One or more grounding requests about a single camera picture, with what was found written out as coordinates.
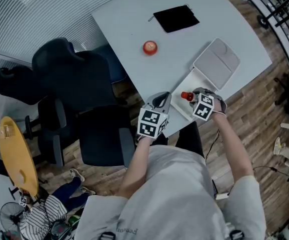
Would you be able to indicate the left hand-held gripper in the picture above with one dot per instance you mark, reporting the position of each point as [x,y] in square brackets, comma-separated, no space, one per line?
[152,124]

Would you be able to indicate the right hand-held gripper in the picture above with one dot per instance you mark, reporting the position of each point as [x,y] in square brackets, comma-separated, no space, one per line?
[204,107]

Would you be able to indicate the red-capped bottle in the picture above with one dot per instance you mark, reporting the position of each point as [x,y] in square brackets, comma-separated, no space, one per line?
[188,96]

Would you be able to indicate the white box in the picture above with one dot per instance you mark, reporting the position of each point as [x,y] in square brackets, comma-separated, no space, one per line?
[215,64]

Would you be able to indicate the person's left forearm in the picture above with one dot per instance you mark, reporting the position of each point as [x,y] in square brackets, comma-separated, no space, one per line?
[134,169]

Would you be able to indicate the person's right forearm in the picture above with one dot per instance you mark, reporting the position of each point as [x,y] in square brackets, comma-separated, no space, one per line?
[234,146]

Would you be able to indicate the person's black trousers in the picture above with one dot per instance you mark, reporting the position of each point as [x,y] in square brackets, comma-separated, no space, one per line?
[189,139]

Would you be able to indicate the red apple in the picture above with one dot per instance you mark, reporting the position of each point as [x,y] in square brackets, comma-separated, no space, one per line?
[150,48]

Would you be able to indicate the black fabric pouch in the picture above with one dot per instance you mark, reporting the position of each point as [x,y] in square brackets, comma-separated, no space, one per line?
[177,19]

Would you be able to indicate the person's grey shirt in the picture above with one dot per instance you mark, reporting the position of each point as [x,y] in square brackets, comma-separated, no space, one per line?
[172,196]

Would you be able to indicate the white power strip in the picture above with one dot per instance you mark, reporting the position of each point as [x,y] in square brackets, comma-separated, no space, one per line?
[221,196]

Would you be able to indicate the black metal railing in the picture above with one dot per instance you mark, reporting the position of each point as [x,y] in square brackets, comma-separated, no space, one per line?
[284,14]

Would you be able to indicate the round wooden table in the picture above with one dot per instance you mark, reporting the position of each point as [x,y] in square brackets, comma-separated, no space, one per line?
[17,154]

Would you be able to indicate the small pale hexagonal object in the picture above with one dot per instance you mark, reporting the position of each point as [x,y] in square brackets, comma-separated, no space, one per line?
[21,176]

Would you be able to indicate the black backpack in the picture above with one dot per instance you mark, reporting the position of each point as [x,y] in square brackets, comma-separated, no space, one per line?
[58,231]

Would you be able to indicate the black floor fan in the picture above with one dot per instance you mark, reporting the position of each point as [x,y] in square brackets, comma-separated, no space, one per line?
[9,216]

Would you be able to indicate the black stanchion post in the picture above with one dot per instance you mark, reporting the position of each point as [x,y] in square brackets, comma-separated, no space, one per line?
[263,22]

